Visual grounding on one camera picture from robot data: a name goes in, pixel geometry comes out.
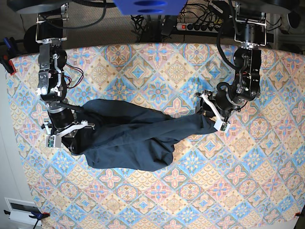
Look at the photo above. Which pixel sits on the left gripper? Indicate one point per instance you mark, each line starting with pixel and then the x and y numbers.
pixel 223 104

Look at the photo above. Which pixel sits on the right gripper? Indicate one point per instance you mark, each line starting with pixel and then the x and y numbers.
pixel 62 115

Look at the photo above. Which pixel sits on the dark navy t-shirt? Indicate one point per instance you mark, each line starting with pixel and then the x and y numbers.
pixel 134 137

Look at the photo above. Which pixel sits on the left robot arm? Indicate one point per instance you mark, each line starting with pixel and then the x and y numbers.
pixel 248 19

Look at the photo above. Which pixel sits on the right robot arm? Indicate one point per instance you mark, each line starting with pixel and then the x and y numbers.
pixel 52 87

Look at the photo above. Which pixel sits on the blue clamp lower left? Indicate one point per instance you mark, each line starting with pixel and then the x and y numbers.
pixel 35 215

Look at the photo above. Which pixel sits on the blue clamp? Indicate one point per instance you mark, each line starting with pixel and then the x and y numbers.
pixel 10 43
pixel 35 215

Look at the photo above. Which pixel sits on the patterned colourful tablecloth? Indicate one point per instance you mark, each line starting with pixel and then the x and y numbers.
pixel 251 176

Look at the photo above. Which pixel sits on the white power strip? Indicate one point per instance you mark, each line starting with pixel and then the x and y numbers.
pixel 200 27

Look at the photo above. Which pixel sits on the black round stool base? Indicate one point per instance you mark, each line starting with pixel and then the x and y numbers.
pixel 29 40

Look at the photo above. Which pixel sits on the red black clamp upper left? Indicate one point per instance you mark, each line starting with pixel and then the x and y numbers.
pixel 7 64

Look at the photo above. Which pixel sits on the blue clamp upper left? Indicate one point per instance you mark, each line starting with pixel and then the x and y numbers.
pixel 10 43

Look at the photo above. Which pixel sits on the red clamp lower right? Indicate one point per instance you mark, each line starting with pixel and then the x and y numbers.
pixel 299 214

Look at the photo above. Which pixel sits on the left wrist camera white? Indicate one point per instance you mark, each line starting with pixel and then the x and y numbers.
pixel 222 125

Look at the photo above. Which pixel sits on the white wall outlet box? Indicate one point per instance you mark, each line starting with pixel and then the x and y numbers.
pixel 20 205

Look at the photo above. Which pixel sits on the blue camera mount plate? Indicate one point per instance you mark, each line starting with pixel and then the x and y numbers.
pixel 150 7

